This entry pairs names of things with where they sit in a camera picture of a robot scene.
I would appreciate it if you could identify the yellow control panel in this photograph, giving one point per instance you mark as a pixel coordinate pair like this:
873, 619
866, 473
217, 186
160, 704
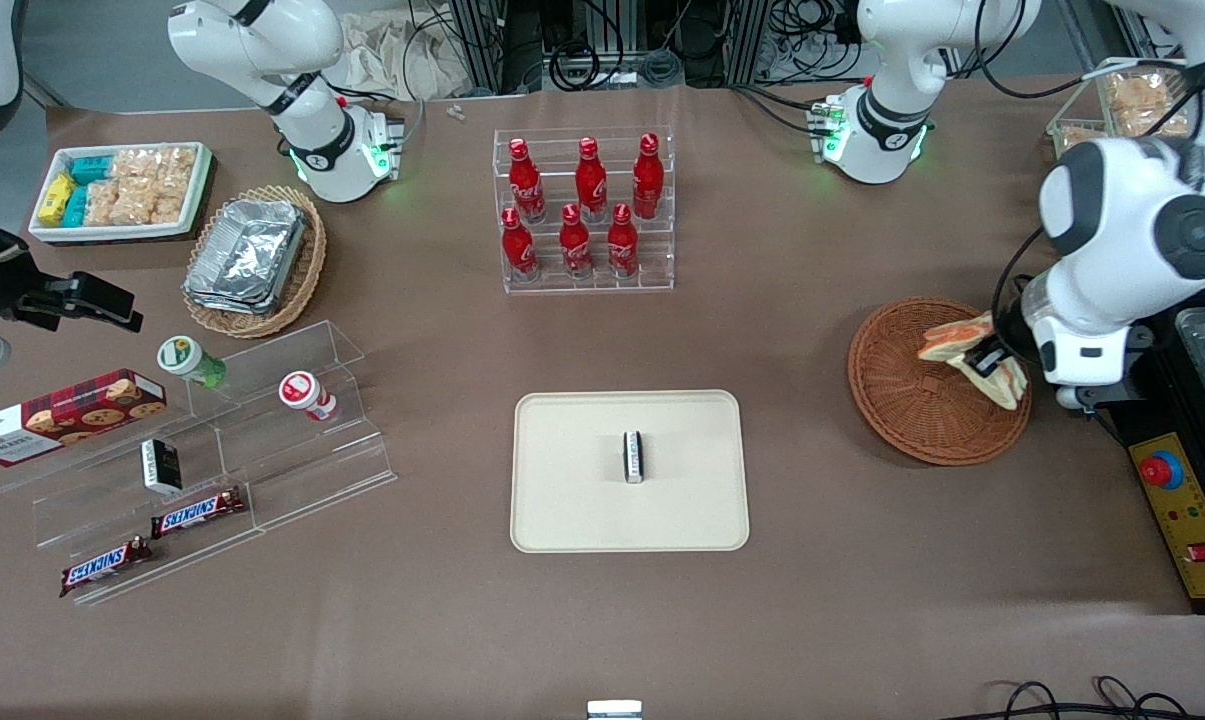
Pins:
1192, 530

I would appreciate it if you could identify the clear acrylic bottle rack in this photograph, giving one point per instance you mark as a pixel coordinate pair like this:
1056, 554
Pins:
652, 270

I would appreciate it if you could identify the beige plastic tray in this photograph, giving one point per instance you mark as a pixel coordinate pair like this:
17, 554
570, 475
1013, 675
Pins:
582, 500

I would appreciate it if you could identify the small black white box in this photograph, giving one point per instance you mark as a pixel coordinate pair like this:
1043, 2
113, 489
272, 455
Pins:
162, 465
634, 457

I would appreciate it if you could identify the white rectangular bin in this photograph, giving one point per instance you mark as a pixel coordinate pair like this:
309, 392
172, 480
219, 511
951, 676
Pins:
122, 232

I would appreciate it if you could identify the oval wicker basket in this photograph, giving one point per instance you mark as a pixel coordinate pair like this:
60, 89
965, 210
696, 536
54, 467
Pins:
302, 280

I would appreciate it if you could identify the beige crumpled cloth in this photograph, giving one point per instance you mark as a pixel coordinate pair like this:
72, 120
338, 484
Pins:
392, 50

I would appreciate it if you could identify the red cola bottle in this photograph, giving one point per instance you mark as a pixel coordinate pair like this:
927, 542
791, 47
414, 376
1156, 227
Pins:
575, 245
518, 248
526, 185
590, 180
622, 245
648, 175

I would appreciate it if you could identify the clear acrylic stepped shelf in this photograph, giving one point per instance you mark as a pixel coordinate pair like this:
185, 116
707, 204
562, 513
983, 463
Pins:
302, 460

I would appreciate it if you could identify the Snickers chocolate bar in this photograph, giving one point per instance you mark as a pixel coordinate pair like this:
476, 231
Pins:
105, 567
198, 513

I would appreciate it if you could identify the red lidded snack cup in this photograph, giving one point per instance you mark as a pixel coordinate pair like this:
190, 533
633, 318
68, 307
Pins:
304, 392

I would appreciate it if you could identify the green lidded snack cup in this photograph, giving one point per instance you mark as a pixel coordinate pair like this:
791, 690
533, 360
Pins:
187, 360

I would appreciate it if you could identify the black appliance housing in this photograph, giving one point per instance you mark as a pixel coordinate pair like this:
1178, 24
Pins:
1157, 405

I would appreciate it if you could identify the red emergency stop button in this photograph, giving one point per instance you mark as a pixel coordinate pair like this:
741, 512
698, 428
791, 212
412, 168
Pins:
1162, 470

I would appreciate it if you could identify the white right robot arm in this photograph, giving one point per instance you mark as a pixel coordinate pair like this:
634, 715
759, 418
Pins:
262, 45

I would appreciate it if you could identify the yellow snack packet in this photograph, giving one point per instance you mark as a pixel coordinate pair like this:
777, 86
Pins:
55, 198

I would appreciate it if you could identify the red tartan cookie box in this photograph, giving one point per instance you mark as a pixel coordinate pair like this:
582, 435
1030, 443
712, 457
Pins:
62, 415

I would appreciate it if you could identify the aluminium frame rack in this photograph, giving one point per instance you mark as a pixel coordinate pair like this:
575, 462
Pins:
484, 40

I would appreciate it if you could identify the teal snack packet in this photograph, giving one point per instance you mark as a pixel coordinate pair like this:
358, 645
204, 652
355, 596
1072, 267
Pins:
92, 169
75, 205

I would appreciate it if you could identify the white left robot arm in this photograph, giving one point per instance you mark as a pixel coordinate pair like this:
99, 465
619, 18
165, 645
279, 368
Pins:
1112, 200

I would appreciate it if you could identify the sandwich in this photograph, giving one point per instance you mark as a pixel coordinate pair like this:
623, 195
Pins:
947, 340

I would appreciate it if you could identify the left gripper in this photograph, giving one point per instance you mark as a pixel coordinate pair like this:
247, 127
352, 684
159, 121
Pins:
1009, 333

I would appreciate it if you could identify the stack of foil trays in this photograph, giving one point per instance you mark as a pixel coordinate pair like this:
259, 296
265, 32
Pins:
247, 255

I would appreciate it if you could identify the round brown wicker basket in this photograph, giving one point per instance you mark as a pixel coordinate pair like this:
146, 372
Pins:
912, 400

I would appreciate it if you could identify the white object at table edge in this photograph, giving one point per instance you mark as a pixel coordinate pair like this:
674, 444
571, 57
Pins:
614, 710

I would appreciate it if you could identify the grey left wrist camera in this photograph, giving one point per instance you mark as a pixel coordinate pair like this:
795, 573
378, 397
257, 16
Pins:
1069, 395

